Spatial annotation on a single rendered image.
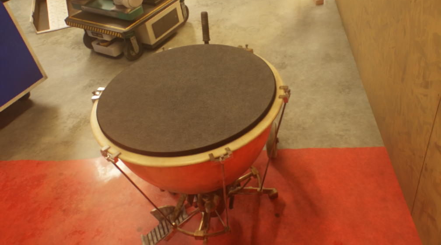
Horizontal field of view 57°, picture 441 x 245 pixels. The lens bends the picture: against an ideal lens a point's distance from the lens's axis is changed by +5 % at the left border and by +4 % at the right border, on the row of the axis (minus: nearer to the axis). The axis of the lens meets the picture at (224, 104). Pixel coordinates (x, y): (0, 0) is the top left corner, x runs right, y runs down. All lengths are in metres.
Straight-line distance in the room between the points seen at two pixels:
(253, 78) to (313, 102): 1.21
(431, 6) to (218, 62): 0.79
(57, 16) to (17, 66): 1.56
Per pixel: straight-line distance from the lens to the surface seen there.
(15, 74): 3.01
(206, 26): 1.76
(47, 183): 2.54
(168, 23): 3.48
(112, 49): 3.38
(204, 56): 1.62
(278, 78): 1.47
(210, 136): 1.22
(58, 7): 4.62
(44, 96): 3.31
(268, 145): 2.10
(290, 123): 2.44
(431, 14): 1.66
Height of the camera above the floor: 1.62
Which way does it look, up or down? 38 degrees down
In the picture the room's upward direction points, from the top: 9 degrees counter-clockwise
